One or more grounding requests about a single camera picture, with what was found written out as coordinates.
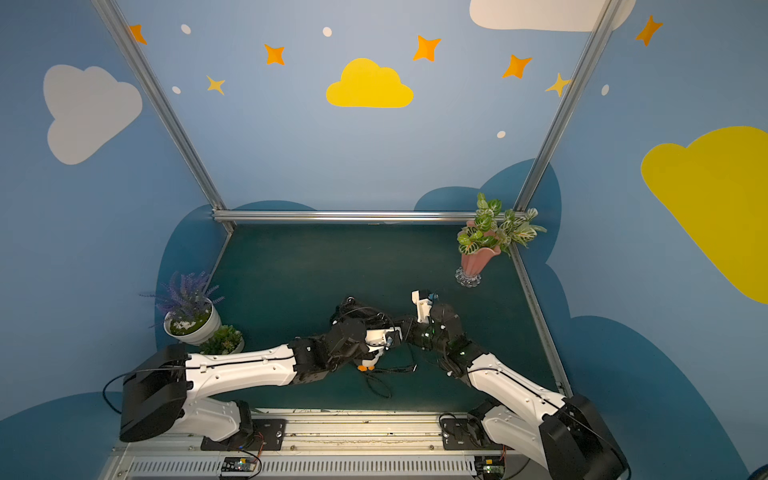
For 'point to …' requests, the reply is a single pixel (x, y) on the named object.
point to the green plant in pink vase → (490, 234)
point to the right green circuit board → (490, 467)
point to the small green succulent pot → (228, 341)
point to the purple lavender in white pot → (190, 314)
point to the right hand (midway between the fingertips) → (391, 320)
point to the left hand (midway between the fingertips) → (378, 317)
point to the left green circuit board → (238, 464)
